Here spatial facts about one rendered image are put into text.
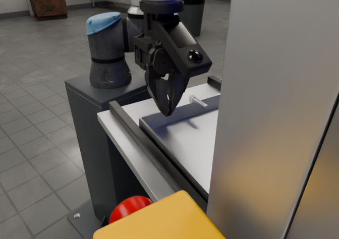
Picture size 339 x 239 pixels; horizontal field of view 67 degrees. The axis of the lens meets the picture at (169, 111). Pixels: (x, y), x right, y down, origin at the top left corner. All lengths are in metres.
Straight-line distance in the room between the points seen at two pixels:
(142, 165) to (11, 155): 1.74
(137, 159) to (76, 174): 1.34
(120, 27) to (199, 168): 0.58
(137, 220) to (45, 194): 1.55
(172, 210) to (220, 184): 0.04
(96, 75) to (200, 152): 0.56
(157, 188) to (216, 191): 0.21
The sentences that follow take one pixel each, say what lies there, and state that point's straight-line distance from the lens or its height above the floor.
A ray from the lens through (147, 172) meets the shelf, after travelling 0.43.
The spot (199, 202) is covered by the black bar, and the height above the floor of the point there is 0.90.
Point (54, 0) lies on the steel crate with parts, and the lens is 6.51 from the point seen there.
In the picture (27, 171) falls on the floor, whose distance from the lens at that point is 1.93.
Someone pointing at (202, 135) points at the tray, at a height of 0.88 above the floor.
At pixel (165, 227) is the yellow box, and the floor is 1.03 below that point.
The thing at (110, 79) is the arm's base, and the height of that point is 0.82.
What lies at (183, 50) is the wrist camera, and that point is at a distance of 0.40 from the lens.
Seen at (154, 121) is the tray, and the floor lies 0.90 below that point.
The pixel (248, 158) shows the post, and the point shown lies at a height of 1.08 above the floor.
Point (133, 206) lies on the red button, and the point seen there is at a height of 1.01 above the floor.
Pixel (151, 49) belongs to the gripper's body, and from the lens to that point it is 0.45.
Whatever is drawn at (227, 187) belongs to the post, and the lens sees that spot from 0.19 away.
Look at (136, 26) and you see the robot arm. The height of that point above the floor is 0.99.
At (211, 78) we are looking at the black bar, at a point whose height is 0.90.
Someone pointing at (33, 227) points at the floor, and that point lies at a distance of 1.59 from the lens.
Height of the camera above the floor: 1.18
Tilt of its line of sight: 31 degrees down
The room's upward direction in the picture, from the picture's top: straight up
